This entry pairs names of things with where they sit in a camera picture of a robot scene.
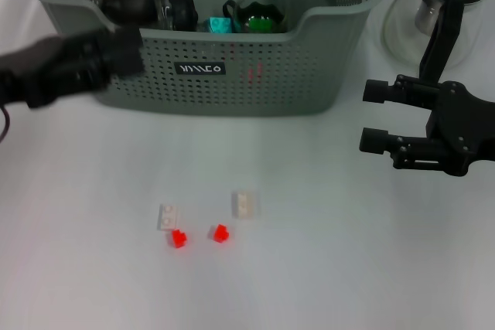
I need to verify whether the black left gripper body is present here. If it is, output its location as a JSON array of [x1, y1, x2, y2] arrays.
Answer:
[[0, 34, 108, 111]]

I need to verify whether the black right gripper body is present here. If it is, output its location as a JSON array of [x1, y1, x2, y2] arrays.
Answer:
[[425, 80, 495, 178]]

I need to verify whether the glass teacup black holder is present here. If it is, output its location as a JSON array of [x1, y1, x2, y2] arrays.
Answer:
[[221, 0, 290, 34], [152, 0, 173, 32], [169, 0, 200, 32]]

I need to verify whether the teal square plate brick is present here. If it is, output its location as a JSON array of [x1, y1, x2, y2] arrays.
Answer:
[[208, 16, 233, 34]]

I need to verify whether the green building brick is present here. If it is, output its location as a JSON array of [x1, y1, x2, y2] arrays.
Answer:
[[247, 15, 275, 33]]

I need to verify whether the small red building brick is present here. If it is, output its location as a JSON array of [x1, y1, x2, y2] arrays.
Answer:
[[207, 223, 230, 243], [169, 229, 189, 249]]

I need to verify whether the grey perforated storage bin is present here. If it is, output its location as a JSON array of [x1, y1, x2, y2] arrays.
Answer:
[[22, 0, 387, 117]]

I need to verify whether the translucent white building brick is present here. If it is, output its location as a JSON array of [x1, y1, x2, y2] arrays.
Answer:
[[230, 189, 261, 221]]

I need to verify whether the thin left wrist cable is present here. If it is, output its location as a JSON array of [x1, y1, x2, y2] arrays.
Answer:
[[0, 104, 12, 144]]

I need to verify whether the glass pitcher black handle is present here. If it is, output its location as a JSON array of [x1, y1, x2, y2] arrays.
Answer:
[[381, 0, 493, 82]]

